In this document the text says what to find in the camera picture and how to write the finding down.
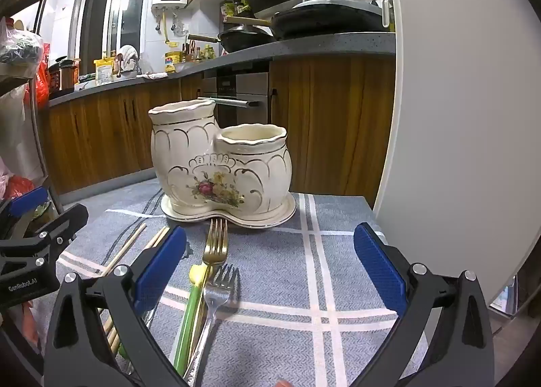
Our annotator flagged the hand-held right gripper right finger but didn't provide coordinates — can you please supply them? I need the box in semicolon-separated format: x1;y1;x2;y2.
349;222;496;387

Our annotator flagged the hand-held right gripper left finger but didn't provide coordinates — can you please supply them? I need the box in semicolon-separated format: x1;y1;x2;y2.
42;225;189;387

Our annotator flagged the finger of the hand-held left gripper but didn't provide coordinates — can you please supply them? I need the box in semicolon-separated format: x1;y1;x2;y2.
0;203;89;275
0;186;49;240

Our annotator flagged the wooden chopstick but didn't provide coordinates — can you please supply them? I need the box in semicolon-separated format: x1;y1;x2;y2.
98;226;166;341
105;227;170;356

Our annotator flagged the wooden spoon handle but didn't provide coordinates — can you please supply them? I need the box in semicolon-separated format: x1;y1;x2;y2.
100;223;148;278

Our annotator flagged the gold fork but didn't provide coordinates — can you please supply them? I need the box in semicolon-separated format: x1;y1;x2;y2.
186;218;230;371

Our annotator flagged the silver fork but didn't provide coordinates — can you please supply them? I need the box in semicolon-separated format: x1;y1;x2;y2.
183;264;241;383

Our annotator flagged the cream floral ceramic utensil holder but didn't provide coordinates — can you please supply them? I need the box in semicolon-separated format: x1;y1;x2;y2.
148;99;293;216

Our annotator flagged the red plastic bag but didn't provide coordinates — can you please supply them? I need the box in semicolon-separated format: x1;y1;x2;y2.
36;44;52;108
0;176;35;202

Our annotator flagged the metal storage rack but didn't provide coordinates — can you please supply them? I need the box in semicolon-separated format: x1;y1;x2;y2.
0;0;64;210

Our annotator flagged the wooden base cabinet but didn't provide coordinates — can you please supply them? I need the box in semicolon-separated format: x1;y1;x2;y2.
40;74;204;197
269;55;397;208

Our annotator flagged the grey checked tablecloth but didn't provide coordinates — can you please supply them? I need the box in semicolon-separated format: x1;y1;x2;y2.
25;190;427;387

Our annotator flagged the cream ceramic drip saucer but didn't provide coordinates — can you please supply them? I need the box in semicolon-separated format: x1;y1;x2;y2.
161;192;297;226

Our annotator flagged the dark red lidded jar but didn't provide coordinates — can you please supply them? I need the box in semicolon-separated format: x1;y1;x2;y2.
48;59;81;94

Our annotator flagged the yellow food packet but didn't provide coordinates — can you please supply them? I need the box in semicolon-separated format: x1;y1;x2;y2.
94;58;115;85

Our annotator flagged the clear plastic bag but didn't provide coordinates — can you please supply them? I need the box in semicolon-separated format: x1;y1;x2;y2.
0;17;44;65

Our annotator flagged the white hanging rag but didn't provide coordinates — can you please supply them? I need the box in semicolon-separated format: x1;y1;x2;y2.
119;44;140;75

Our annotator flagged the yellow cooking oil bottle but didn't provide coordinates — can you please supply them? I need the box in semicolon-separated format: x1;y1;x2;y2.
164;46;182;74

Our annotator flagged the glass sliding window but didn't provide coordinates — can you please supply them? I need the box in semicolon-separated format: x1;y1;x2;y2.
76;0;155;72

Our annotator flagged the stainless built-in oven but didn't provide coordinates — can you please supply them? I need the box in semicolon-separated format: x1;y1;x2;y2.
198;61;271;130

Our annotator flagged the row of condiment bottles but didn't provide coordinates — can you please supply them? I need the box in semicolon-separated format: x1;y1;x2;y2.
182;42;218;63

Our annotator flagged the grey kitchen countertop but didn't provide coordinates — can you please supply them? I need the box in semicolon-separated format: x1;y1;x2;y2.
47;32;397;108

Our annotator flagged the grey lidded pan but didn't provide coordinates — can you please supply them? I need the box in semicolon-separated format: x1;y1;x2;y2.
291;0;383;18

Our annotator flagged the black wok with wooden handle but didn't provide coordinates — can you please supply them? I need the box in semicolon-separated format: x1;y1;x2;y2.
187;27;276;53

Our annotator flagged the frying pan with wooden handle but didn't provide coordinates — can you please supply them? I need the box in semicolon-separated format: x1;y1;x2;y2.
223;7;392;40

